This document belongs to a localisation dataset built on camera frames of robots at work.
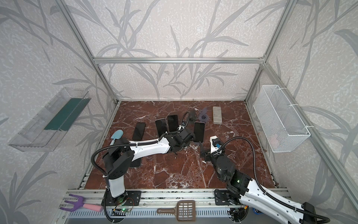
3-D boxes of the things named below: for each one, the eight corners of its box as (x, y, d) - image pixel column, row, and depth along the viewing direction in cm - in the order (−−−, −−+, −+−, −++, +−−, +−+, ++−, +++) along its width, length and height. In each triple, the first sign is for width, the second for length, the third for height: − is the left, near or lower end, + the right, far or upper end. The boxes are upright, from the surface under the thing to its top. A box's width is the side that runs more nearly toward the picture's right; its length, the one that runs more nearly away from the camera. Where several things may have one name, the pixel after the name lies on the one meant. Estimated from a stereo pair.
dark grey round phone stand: (199, 122, 109) (199, 117, 105) (198, 112, 115) (198, 107, 111) (208, 122, 109) (209, 117, 105) (207, 112, 115) (207, 107, 111)
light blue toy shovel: (109, 145, 97) (108, 143, 95) (115, 131, 104) (114, 129, 102) (119, 145, 97) (117, 143, 95) (124, 131, 104) (122, 129, 102)
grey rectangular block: (213, 124, 107) (213, 121, 105) (212, 108, 118) (213, 106, 115) (221, 124, 107) (222, 122, 104) (220, 109, 117) (221, 106, 115)
